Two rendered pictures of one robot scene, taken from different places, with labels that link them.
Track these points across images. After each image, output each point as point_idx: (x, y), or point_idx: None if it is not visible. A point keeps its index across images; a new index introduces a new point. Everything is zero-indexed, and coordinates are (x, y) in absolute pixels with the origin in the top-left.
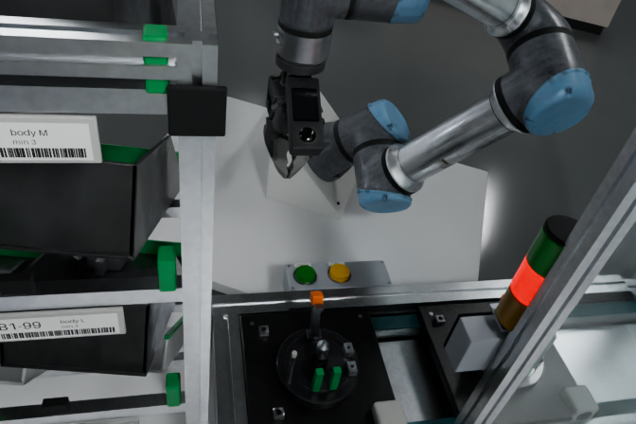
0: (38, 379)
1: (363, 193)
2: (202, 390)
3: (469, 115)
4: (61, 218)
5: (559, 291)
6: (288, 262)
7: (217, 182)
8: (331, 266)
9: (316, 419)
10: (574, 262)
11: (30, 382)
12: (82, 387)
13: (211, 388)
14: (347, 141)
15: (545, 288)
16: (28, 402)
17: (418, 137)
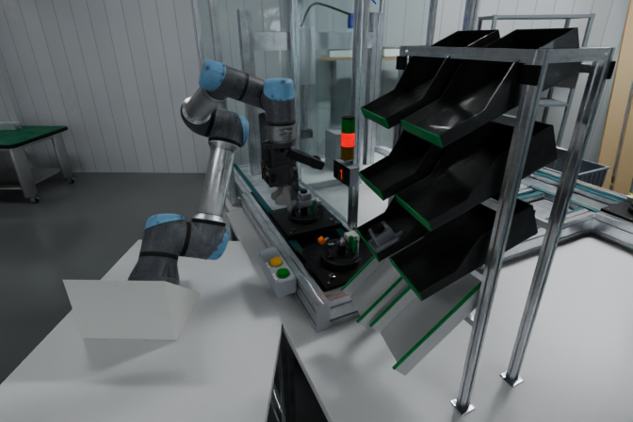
0: (399, 407)
1: (220, 245)
2: None
3: (223, 161)
4: None
5: (361, 129)
6: (248, 311)
7: (155, 381)
8: (273, 264)
9: (365, 254)
10: (360, 118)
11: (404, 410)
12: (389, 378)
13: (353, 319)
14: (173, 249)
15: (356, 134)
16: (415, 402)
17: (208, 197)
